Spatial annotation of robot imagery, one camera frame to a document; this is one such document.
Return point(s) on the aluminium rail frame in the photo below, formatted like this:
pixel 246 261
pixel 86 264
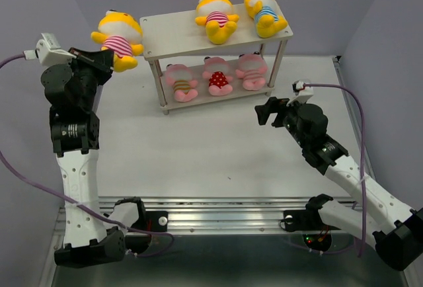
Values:
pixel 210 166

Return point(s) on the white two-tier shelf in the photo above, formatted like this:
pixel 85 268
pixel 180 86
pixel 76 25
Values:
pixel 175 36

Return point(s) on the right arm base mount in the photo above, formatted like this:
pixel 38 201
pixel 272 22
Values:
pixel 307 218

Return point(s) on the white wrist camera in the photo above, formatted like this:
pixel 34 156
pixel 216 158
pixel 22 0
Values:
pixel 48 51
pixel 303 92

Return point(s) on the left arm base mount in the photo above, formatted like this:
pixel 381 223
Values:
pixel 149 220

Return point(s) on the pink frog toy orange stripes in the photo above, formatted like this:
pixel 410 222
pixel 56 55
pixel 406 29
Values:
pixel 180 78

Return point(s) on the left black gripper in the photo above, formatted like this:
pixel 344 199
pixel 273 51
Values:
pixel 102 59

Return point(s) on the yellow toy blue striped shirt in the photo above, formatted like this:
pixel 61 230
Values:
pixel 266 20

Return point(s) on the yellow toy pink stripes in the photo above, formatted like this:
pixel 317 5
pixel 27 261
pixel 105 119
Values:
pixel 121 33

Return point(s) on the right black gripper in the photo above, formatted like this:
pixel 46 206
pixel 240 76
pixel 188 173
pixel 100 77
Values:
pixel 273 104

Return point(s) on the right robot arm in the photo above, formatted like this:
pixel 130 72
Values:
pixel 391 227

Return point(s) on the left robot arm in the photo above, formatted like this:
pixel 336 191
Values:
pixel 90 238

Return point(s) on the pink frog toy striped shirt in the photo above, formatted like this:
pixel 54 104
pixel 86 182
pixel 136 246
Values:
pixel 251 69

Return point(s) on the yellow toy red stripes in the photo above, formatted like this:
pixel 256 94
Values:
pixel 218 18

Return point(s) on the pink frog toy polka-dot dress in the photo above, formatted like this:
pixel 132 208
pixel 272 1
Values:
pixel 215 71

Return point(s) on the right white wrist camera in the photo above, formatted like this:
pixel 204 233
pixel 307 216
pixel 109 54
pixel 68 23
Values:
pixel 303 92

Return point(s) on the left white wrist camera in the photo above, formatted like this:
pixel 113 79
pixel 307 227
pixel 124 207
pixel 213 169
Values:
pixel 48 51

